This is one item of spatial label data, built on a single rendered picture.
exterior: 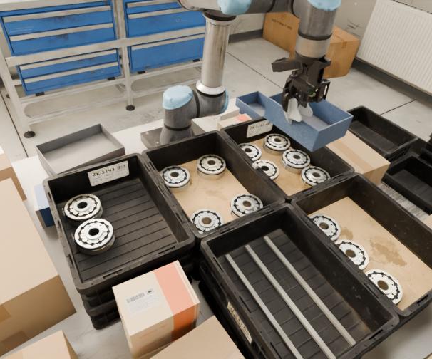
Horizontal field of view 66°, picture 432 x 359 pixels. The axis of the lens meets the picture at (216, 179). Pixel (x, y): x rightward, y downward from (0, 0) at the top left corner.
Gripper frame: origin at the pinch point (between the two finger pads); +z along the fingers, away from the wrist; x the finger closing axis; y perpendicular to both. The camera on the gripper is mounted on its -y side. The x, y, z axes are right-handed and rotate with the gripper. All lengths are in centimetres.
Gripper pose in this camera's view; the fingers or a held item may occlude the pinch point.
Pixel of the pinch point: (291, 117)
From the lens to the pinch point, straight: 97.9
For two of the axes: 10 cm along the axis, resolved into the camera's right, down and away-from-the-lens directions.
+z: 0.0, 6.9, 7.2
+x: 8.4, -3.9, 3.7
